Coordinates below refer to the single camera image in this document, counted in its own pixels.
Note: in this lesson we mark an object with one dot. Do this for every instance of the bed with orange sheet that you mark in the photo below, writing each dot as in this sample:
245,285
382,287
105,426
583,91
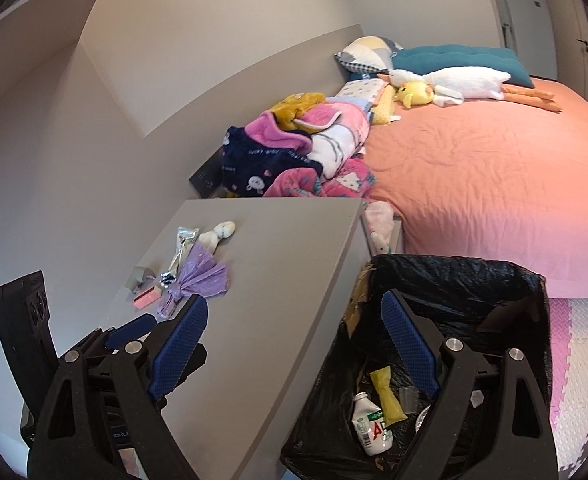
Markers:
493,180

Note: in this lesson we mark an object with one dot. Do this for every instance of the white crumpled tissue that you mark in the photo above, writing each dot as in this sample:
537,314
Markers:
211,239

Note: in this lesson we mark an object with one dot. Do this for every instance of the teal pillow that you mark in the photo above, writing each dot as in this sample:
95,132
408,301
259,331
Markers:
428,59

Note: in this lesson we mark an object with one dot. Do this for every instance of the clear plastic cup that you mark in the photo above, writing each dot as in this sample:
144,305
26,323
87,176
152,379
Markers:
409,399

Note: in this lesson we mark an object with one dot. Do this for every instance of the pile of colourful clothes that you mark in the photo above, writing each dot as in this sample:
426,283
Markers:
307,144

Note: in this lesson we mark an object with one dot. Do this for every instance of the patchwork patterned pillow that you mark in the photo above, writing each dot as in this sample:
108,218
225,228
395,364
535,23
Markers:
368,55

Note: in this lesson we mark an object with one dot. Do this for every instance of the white goose plush toy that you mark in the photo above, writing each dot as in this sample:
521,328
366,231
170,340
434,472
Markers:
455,85

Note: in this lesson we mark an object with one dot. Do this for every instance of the black wall socket panel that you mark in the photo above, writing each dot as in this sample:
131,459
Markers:
207,179

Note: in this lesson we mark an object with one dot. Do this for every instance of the white yogurt drink bottle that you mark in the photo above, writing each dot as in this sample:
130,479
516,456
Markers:
369,422

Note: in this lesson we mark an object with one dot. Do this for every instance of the yellow duck plush toy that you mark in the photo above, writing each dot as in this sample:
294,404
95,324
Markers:
414,93

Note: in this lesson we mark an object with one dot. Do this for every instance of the black lined trash bin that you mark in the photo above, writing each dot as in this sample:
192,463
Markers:
472,338

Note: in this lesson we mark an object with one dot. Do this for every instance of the beige room door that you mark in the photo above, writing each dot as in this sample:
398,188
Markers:
570,31

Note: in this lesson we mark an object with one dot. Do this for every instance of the yellow snack wrapper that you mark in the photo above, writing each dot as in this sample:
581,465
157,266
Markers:
392,409

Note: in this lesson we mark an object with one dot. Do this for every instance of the grey small crumpled trash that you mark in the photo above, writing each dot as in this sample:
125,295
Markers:
139,276

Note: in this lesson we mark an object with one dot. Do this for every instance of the grey bedside table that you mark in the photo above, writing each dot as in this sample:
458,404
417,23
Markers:
292,264

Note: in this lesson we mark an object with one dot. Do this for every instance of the silver foil wrapper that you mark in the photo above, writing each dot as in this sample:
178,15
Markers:
183,244

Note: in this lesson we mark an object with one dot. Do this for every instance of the pink eraser block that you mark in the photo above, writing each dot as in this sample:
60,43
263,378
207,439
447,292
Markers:
144,299

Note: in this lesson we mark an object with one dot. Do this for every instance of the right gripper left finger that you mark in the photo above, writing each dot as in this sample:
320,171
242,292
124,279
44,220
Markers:
102,402

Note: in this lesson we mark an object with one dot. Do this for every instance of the silver round can lid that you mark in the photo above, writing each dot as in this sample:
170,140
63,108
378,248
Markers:
420,419

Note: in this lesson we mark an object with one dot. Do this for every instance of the purple plastic bag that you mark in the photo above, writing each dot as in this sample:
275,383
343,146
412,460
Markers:
199,274

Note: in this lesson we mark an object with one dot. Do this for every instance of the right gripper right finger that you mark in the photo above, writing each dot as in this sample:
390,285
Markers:
487,417

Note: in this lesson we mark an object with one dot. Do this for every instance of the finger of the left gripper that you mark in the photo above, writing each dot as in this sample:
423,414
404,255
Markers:
133,330

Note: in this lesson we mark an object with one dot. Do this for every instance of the colourful foam floor mat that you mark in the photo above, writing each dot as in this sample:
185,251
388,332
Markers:
569,402

